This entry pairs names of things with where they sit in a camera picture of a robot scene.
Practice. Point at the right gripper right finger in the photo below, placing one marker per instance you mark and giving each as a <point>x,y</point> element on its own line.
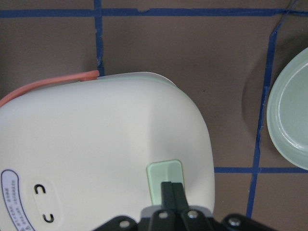
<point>180,199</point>

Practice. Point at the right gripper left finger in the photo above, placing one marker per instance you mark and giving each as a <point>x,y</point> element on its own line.
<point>167,195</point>

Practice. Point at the white rice cooker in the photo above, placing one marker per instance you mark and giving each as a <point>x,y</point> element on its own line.
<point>78,150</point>

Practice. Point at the green plate near right arm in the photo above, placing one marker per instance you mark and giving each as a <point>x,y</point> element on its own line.
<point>287,111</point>

